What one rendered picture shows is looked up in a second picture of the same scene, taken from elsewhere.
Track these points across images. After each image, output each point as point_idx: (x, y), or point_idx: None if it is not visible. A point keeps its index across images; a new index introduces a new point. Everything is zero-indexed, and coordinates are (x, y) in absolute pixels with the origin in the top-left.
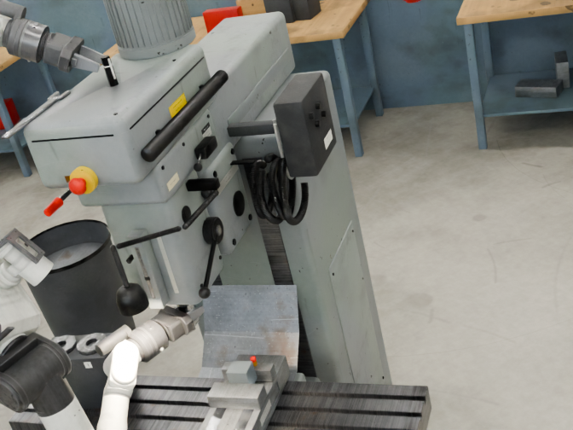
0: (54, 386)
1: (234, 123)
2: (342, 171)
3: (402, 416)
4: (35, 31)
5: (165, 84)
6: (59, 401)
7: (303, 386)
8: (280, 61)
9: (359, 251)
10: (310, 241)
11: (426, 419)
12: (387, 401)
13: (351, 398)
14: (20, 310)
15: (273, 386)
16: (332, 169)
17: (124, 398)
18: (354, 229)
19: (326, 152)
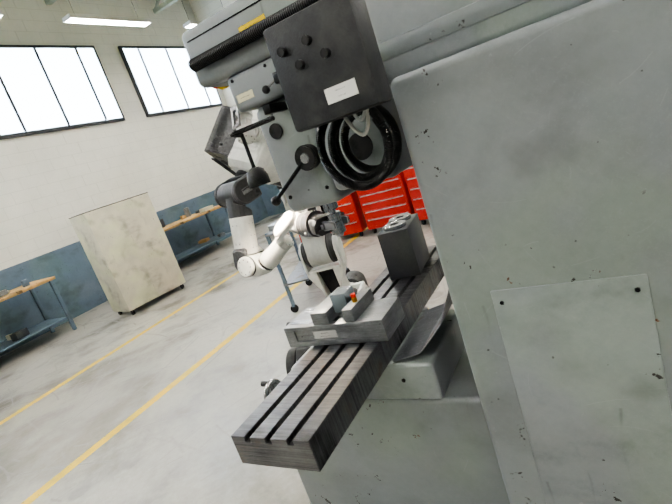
0: (227, 203)
1: None
2: (640, 183)
3: (275, 424)
4: None
5: (237, 4)
6: (228, 213)
7: (363, 353)
8: None
9: (670, 334)
10: (437, 233)
11: (292, 461)
12: (305, 411)
13: (326, 385)
14: (246, 156)
15: (343, 326)
16: (583, 166)
17: (275, 243)
18: (659, 292)
19: (329, 108)
